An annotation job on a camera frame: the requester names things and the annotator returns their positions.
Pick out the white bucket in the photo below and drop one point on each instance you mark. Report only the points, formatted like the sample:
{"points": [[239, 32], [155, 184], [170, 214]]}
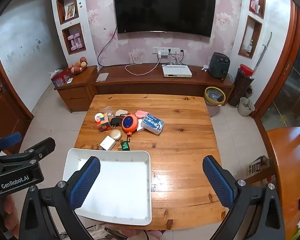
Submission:
{"points": [[245, 108]]}

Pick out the orange round tape reel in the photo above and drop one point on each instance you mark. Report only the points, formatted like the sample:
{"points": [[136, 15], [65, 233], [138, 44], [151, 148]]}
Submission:
{"points": [[129, 123]]}

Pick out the small white gadget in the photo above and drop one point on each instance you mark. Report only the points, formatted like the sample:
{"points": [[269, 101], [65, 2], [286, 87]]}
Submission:
{"points": [[205, 68]]}

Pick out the white mop head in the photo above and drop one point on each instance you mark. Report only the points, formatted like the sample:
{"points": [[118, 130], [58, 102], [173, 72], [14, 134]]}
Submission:
{"points": [[98, 233]]}

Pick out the white round earbud case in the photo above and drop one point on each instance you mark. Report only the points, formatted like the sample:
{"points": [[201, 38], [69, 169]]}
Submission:
{"points": [[98, 117]]}

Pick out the brown wooden door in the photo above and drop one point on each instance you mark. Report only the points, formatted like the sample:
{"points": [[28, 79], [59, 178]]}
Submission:
{"points": [[5, 105]]}

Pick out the yellow-rimmed trash bin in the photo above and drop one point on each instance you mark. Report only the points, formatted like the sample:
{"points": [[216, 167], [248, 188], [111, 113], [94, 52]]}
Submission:
{"points": [[215, 97]]}

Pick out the white paper mat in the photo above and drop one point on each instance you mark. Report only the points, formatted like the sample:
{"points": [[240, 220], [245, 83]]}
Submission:
{"points": [[102, 77]]}

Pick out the black curved television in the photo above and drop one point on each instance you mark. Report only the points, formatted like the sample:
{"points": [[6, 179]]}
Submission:
{"points": [[165, 10]]}

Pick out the glossy wooden side table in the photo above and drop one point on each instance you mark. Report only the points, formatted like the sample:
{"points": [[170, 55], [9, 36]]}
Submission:
{"points": [[290, 167]]}

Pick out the dark green air fryer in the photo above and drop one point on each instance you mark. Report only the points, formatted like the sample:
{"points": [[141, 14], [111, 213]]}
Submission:
{"points": [[218, 66]]}

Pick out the white plastic tray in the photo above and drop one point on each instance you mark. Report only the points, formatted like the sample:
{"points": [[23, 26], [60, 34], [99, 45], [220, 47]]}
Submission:
{"points": [[120, 185]]}

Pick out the long wooden television cabinet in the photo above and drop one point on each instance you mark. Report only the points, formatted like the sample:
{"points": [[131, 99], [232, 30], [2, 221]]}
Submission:
{"points": [[145, 83]]}

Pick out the clear plastic box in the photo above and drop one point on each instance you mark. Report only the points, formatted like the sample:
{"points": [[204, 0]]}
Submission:
{"points": [[108, 111]]}

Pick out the white power adapter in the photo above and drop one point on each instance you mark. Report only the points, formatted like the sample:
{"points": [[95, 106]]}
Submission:
{"points": [[107, 143]]}

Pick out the wooden drawer cabinet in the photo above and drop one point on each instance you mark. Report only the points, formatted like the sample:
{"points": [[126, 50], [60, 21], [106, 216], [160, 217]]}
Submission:
{"points": [[75, 97]]}

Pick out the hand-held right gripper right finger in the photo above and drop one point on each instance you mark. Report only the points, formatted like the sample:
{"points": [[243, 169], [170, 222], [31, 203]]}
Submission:
{"points": [[217, 180]]}

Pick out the gold round compact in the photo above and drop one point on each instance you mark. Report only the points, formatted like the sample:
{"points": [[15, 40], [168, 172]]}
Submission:
{"points": [[115, 134]]}

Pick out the colourful puzzle cube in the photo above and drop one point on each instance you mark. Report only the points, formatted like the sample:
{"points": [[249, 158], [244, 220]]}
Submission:
{"points": [[103, 123]]}

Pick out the person's left hand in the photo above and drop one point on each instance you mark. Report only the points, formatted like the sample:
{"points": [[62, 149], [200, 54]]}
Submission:
{"points": [[11, 215]]}

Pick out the pink and white bottles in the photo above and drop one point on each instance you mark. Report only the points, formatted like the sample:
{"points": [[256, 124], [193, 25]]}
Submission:
{"points": [[255, 6]]}

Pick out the white wall socket strip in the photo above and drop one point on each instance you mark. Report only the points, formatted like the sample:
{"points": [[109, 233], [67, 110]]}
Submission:
{"points": [[173, 50]]}

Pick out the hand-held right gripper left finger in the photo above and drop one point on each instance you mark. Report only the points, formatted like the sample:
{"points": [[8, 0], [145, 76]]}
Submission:
{"points": [[86, 182]]}

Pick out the small green-capped bottle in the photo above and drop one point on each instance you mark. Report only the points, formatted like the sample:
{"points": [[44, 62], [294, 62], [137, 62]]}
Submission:
{"points": [[250, 47]]}

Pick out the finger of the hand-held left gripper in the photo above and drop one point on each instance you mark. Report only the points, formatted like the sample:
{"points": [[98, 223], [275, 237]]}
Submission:
{"points": [[11, 138], [40, 147]]}

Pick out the pink dumbbell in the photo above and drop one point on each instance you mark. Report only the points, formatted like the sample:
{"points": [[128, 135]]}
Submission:
{"points": [[72, 42], [79, 40]]}

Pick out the black charger plug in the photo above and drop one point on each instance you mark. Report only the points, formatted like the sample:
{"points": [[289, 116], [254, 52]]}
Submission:
{"points": [[115, 122]]}

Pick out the wood-framed glass door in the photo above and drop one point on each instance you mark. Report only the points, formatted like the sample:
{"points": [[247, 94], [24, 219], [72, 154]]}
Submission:
{"points": [[287, 80]]}

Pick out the red tissue box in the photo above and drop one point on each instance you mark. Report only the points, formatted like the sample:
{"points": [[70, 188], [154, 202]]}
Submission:
{"points": [[60, 78]]}

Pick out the tall dark red-lidded container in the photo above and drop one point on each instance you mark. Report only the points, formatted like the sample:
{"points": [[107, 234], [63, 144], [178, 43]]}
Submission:
{"points": [[240, 87]]}

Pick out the white plug-in charger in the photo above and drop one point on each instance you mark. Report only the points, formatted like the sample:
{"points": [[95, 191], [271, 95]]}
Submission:
{"points": [[159, 54]]}

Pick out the white set-top box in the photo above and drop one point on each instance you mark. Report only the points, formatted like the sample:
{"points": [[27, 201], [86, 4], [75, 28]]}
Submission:
{"points": [[176, 71]]}

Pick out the framed photo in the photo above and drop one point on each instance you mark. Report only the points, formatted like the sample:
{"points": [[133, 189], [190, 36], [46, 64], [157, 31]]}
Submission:
{"points": [[70, 12]]}

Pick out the long sheathed sword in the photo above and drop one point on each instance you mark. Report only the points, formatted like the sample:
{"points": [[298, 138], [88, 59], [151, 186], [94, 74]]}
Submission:
{"points": [[262, 52]]}

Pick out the blue and white packet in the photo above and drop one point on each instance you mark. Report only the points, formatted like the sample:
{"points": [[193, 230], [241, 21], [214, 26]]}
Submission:
{"points": [[152, 124]]}

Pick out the bowl of decorative peaches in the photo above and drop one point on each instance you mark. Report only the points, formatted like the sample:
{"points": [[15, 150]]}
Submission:
{"points": [[77, 67]]}

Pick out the beige angular case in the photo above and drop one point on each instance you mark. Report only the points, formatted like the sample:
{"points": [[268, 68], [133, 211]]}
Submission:
{"points": [[121, 112]]}

